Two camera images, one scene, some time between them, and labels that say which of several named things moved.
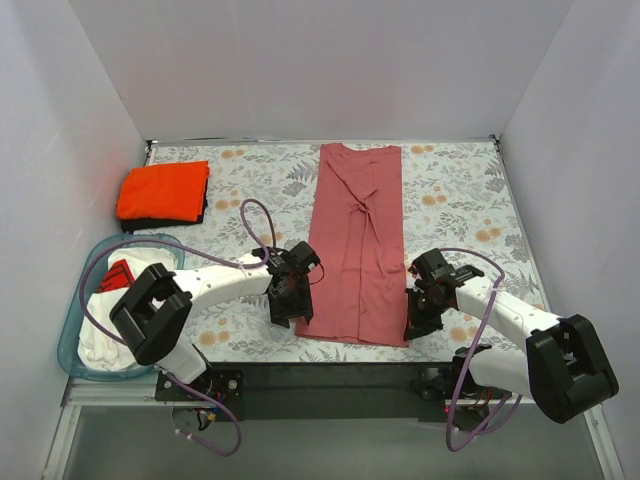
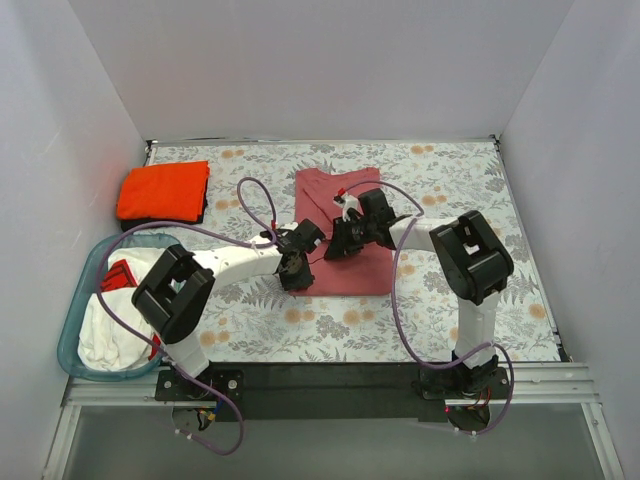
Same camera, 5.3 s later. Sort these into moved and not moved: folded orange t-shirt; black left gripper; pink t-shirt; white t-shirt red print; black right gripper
Moved: black left gripper; pink t-shirt; black right gripper
Not moved: folded orange t-shirt; white t-shirt red print
